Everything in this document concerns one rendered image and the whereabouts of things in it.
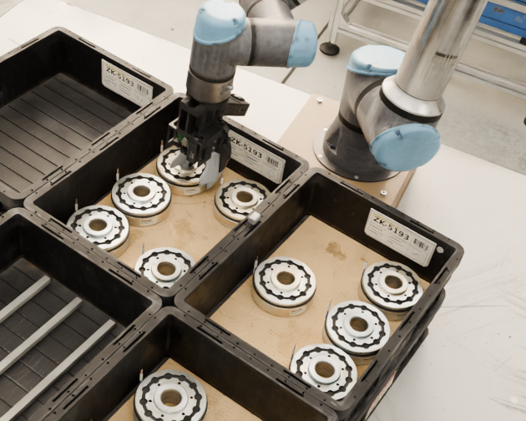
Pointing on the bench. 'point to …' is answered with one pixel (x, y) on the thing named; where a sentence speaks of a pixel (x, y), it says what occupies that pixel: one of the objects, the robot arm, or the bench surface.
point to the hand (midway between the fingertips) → (200, 174)
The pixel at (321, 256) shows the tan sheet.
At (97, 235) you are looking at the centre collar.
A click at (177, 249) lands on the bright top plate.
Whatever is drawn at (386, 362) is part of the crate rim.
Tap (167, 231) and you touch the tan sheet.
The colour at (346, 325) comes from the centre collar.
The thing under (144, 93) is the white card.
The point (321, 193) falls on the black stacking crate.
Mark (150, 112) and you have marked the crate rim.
